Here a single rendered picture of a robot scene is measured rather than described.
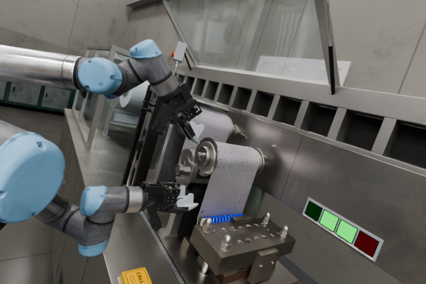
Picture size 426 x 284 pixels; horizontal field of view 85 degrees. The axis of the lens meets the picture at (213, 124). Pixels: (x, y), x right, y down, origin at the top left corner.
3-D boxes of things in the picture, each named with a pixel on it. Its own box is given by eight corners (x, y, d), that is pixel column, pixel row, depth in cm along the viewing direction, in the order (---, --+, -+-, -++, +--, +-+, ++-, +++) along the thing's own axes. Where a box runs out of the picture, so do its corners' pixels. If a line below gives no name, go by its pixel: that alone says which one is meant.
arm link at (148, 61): (125, 49, 66) (151, 35, 66) (146, 82, 71) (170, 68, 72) (124, 54, 59) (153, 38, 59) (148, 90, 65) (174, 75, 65)
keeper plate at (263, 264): (246, 280, 79) (257, 251, 78) (265, 273, 85) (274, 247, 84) (251, 286, 77) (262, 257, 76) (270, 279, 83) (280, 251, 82)
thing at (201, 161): (194, 149, 91) (206, 143, 86) (198, 149, 92) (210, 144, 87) (196, 168, 88) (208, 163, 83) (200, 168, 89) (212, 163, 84)
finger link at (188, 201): (205, 196, 79) (180, 194, 74) (200, 212, 79) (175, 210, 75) (201, 191, 82) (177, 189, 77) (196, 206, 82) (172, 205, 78)
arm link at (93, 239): (82, 232, 71) (90, 200, 70) (112, 247, 69) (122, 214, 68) (59, 246, 64) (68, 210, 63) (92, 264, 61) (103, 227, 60)
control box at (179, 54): (170, 59, 132) (175, 42, 131) (181, 63, 134) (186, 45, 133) (170, 58, 126) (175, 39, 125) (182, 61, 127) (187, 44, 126)
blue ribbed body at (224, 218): (199, 223, 87) (202, 215, 86) (239, 219, 100) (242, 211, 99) (204, 229, 84) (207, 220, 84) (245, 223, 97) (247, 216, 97)
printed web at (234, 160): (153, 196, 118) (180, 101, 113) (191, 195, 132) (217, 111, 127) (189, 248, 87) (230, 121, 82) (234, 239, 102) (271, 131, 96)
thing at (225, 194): (196, 219, 86) (211, 174, 84) (240, 215, 101) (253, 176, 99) (197, 220, 86) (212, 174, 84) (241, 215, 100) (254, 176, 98)
